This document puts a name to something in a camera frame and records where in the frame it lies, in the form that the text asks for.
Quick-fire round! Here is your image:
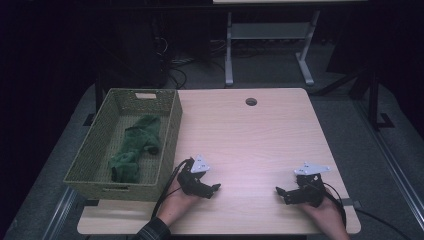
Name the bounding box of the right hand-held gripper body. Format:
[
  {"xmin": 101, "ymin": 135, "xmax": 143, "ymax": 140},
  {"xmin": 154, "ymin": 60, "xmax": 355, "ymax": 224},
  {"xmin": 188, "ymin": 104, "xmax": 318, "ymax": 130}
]
[{"xmin": 289, "ymin": 161, "xmax": 332, "ymax": 208}]

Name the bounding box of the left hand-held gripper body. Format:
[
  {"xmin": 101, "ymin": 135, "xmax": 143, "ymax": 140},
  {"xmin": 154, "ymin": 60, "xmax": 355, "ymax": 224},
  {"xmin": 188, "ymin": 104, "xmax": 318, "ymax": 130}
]
[{"xmin": 176, "ymin": 154, "xmax": 212, "ymax": 198}]

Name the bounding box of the green fluffy garment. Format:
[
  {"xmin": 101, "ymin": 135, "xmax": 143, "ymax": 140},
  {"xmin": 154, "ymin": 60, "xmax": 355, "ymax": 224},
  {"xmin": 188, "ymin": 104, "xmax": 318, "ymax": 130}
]
[{"xmin": 107, "ymin": 114, "xmax": 163, "ymax": 185}]

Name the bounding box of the green woven basket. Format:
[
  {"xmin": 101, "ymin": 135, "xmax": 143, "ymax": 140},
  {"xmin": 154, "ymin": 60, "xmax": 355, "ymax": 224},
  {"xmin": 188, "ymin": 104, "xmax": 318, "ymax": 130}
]
[{"xmin": 63, "ymin": 87, "xmax": 184, "ymax": 202}]

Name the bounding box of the person's left hand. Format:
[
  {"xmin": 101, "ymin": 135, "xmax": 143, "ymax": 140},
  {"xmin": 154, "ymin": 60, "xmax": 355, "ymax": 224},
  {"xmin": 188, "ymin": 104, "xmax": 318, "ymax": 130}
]
[{"xmin": 155, "ymin": 181, "xmax": 202, "ymax": 228}]

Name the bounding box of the person's right hand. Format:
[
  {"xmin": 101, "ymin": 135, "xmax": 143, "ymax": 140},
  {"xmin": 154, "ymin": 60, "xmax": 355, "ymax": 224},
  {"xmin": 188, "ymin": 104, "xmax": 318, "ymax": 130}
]
[{"xmin": 299, "ymin": 187, "xmax": 352, "ymax": 240}]

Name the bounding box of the grey tape strip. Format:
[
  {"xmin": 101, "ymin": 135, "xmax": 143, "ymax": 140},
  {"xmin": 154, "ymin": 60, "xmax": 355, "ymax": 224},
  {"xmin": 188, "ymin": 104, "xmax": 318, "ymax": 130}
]
[{"xmin": 339, "ymin": 197, "xmax": 362, "ymax": 210}]

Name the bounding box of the black metal stand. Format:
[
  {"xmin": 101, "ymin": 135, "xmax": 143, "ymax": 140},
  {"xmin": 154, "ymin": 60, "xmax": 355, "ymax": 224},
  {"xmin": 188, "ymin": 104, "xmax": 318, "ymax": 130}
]
[{"xmin": 313, "ymin": 64, "xmax": 396, "ymax": 132}]

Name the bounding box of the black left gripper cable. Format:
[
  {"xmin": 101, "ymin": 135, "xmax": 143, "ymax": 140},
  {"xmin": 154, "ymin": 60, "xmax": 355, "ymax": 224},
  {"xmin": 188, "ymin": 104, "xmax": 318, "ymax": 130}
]
[{"xmin": 151, "ymin": 157, "xmax": 195, "ymax": 220}]

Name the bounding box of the metal floor rail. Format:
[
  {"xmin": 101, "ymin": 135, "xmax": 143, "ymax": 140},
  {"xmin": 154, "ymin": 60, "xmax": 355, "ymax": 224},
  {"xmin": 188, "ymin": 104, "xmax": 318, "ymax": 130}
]
[
  {"xmin": 41, "ymin": 185, "xmax": 80, "ymax": 240},
  {"xmin": 352, "ymin": 98, "xmax": 424, "ymax": 232}
]

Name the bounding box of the tangle of floor cables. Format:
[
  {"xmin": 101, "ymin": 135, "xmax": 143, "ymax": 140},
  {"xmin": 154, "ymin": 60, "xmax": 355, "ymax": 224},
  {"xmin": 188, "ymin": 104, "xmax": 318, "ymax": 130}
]
[{"xmin": 152, "ymin": 35, "xmax": 228, "ymax": 90}]

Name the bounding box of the black table leg post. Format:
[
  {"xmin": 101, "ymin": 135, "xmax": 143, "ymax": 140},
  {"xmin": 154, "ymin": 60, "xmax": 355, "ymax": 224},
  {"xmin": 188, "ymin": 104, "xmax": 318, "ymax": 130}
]
[{"xmin": 82, "ymin": 74, "xmax": 105, "ymax": 128}]

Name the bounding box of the grey metal table frame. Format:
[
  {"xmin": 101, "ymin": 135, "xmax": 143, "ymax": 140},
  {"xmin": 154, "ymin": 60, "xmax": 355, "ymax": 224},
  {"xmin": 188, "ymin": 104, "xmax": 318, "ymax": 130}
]
[{"xmin": 224, "ymin": 9, "xmax": 322, "ymax": 88}]

